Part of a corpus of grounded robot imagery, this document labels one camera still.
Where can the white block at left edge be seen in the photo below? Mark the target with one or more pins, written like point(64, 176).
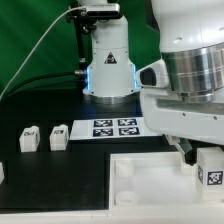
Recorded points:
point(1, 173)

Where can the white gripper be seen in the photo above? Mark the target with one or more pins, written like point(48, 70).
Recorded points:
point(165, 114)

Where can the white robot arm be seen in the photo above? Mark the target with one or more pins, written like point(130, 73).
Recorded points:
point(170, 53)

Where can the white marker sheet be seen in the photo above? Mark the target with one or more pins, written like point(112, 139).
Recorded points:
point(110, 128)

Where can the white square tabletop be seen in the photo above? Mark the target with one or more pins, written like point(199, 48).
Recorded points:
point(152, 179)

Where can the black camera on stand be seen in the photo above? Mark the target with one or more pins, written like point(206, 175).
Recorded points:
point(95, 12)

